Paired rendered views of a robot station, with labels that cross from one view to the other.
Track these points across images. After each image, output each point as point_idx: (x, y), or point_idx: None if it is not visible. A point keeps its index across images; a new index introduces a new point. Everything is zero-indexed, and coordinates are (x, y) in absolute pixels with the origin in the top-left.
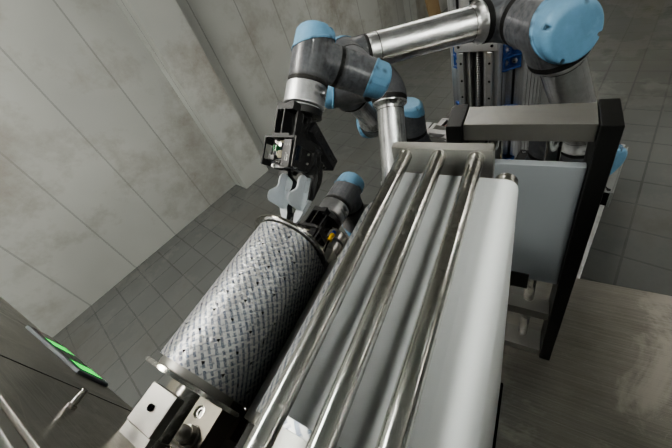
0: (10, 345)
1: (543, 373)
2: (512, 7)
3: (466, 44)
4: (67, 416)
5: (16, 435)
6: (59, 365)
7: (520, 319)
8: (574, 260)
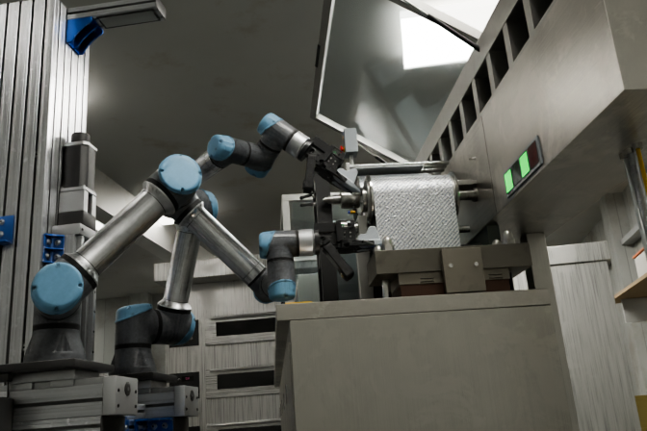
0: (495, 132)
1: None
2: None
3: (87, 229)
4: (471, 156)
5: (463, 141)
6: (503, 161)
7: None
8: None
